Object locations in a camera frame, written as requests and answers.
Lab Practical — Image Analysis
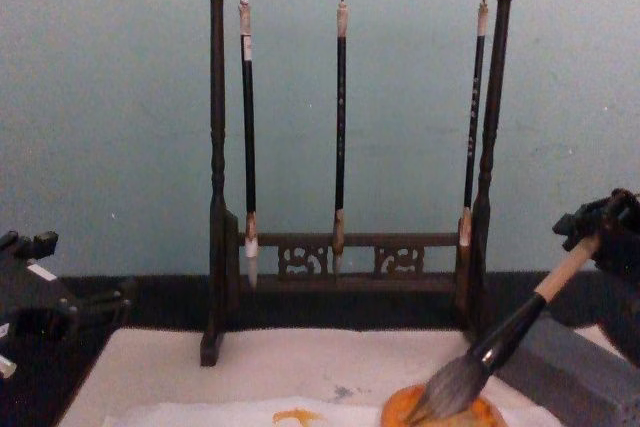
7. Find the white felt mat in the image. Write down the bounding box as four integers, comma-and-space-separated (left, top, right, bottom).
57, 326, 627, 427

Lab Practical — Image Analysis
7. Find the orange round dish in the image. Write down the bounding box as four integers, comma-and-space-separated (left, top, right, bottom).
380, 383, 506, 427

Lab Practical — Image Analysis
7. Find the large brush with grey bristles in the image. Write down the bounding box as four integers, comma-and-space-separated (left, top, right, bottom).
405, 239, 602, 424

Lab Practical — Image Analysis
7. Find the hanging brush with white tip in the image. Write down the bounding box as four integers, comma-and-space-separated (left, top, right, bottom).
237, 0, 260, 290

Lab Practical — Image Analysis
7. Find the white paper with orange stain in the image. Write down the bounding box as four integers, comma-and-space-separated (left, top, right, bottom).
102, 393, 566, 427

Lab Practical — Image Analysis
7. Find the hanging brush with brown tip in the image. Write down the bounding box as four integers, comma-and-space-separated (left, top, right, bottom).
331, 0, 350, 282

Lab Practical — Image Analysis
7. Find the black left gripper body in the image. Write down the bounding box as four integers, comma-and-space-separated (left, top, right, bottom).
0, 257, 77, 348

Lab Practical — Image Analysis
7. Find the thin hanging brush, pale tip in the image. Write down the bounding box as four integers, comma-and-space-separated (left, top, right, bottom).
458, 0, 490, 248

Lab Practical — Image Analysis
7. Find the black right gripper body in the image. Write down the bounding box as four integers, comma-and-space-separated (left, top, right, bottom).
591, 226, 640, 354

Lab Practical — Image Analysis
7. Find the grey rectangular block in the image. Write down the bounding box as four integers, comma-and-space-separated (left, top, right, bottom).
492, 315, 640, 427

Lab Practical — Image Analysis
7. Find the black table cloth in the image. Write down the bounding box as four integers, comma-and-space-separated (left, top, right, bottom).
0, 270, 640, 427

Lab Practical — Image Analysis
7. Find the dark carved wooden brush rack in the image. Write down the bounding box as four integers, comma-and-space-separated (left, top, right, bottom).
158, 0, 570, 368

